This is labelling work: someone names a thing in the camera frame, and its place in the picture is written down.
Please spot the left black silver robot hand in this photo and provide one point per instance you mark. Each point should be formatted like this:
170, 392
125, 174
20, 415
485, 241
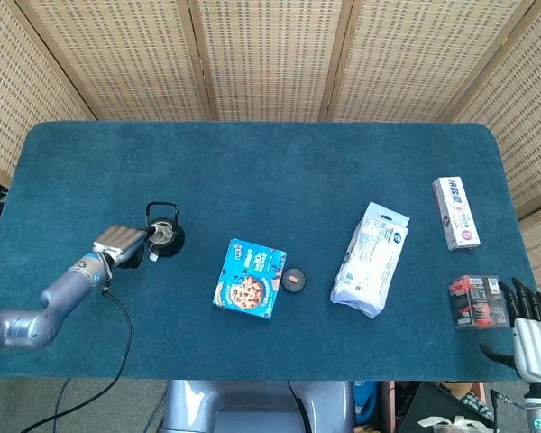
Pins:
119, 243

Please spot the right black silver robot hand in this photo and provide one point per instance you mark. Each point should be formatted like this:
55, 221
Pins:
536, 347

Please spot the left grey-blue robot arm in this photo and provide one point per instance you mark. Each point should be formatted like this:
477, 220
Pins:
49, 311

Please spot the black cast iron teapot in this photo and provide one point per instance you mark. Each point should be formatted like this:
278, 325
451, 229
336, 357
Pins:
175, 243

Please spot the black teapot lid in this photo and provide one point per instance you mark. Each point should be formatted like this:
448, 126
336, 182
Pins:
293, 280

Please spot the red black clear box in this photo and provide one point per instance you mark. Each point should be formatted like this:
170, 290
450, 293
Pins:
475, 302

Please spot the black box on floor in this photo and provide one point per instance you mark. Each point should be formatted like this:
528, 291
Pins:
428, 403

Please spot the blue chocolate cookie box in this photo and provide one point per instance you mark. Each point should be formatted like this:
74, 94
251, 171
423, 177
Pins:
250, 279

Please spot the white pink toothpaste box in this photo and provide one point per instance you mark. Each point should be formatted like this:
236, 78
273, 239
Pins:
456, 214

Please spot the blue carpet table mat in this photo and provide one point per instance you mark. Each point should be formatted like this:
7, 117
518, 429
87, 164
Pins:
261, 171

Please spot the white blue plastic package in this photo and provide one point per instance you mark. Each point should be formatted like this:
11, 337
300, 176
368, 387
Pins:
369, 261

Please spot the grey-blue robot torso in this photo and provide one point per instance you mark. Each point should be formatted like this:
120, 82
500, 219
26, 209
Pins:
252, 406

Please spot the woven bamboo folding screen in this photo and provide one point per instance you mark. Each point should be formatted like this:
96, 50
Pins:
270, 58

